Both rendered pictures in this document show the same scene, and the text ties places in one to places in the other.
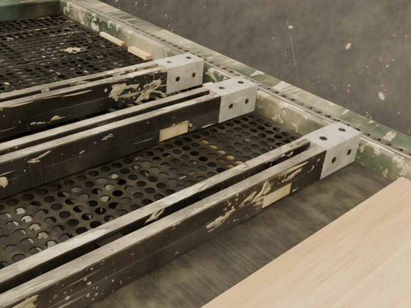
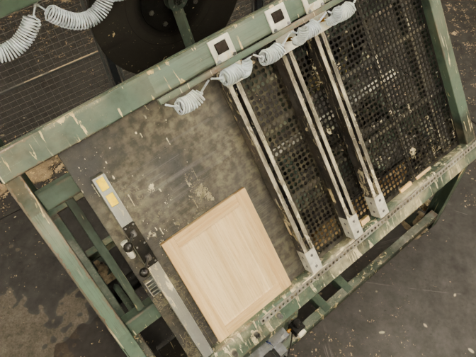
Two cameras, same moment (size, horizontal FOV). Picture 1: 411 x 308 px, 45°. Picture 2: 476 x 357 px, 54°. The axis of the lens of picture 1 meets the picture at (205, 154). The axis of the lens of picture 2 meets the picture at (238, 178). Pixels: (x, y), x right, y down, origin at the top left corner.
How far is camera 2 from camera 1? 139 cm
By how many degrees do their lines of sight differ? 30
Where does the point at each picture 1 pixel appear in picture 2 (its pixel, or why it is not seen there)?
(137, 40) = (414, 187)
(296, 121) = (331, 252)
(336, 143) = (307, 259)
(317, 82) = (405, 299)
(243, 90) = (351, 231)
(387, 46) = (415, 347)
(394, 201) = (278, 273)
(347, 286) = (246, 239)
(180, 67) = (375, 205)
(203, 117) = (338, 210)
